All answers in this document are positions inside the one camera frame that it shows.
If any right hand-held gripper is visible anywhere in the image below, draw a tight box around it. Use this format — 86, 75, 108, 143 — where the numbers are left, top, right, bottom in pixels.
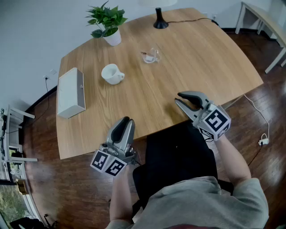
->
174, 90, 231, 142

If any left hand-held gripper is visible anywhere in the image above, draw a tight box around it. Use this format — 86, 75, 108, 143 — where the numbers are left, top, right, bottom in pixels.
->
90, 116, 137, 177

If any white ceramic cup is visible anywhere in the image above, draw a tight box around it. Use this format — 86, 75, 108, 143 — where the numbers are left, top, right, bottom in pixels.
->
101, 64, 125, 85

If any clear glass cup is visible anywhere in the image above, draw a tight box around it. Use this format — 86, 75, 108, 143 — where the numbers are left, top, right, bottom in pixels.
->
140, 47, 161, 64

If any person's right forearm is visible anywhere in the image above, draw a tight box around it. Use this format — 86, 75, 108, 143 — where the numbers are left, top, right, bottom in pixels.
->
214, 133, 252, 187

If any person's left forearm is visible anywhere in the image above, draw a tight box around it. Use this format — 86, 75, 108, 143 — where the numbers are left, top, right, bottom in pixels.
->
109, 165, 135, 224

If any white rectangular box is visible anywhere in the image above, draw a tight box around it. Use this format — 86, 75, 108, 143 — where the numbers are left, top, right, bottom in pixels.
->
57, 67, 87, 119

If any white plug adapter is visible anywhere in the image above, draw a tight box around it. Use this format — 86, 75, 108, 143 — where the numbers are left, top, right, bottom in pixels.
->
258, 133, 269, 146

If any black table lamp white shade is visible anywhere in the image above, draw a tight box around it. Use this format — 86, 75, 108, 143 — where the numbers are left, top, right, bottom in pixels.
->
138, 0, 178, 30

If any person's grey shirt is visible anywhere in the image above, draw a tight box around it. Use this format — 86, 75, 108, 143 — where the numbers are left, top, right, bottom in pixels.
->
105, 176, 270, 229

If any green plant in white pot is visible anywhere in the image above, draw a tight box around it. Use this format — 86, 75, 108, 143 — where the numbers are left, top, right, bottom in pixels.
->
85, 0, 128, 47

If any white side table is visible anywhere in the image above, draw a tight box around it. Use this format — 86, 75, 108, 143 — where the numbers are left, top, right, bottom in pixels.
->
235, 1, 286, 74

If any white metal rack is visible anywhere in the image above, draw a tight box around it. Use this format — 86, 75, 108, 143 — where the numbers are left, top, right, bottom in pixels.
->
0, 104, 38, 182

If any small cardboard box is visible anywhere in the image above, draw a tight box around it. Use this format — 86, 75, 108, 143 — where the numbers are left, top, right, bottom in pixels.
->
15, 178, 28, 195

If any black bag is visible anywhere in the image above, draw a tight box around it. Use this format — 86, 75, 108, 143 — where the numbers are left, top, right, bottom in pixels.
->
9, 216, 46, 229

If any white floor cable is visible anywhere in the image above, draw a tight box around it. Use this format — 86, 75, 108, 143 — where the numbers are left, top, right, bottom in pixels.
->
243, 94, 270, 140

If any black floor cable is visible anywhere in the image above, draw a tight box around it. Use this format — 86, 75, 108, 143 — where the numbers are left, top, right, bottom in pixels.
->
247, 144, 262, 167

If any black lamp cable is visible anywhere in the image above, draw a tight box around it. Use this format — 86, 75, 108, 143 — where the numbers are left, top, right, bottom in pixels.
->
167, 17, 221, 28

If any black wall socket cable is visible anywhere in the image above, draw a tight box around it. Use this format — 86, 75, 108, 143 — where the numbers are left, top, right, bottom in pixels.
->
24, 78, 50, 127

